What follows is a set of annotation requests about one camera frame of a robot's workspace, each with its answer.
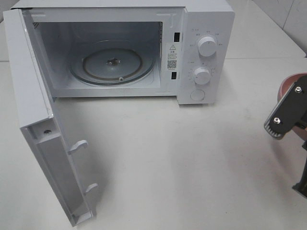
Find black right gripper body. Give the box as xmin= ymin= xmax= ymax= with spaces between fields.
xmin=296 ymin=116 xmax=307 ymax=134

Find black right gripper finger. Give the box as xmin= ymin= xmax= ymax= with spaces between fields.
xmin=292 ymin=140 xmax=307 ymax=199

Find pink round plate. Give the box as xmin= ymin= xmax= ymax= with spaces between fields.
xmin=277 ymin=72 xmax=307 ymax=141

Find round white door button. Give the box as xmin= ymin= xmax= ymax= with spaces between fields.
xmin=190 ymin=90 xmax=205 ymax=101

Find white microwave knob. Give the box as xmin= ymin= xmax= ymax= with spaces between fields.
xmin=193 ymin=68 xmax=211 ymax=85
xmin=197 ymin=35 xmax=217 ymax=57

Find white microwave door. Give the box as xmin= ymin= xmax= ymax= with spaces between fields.
xmin=3 ymin=9 xmax=97 ymax=226

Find white microwave oven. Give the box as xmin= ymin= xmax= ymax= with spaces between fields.
xmin=10 ymin=0 xmax=235 ymax=104

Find white warning label sticker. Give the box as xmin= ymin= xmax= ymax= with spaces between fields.
xmin=165 ymin=43 xmax=179 ymax=70

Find glass microwave turntable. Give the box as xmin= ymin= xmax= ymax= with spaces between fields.
xmin=69 ymin=40 xmax=158 ymax=86

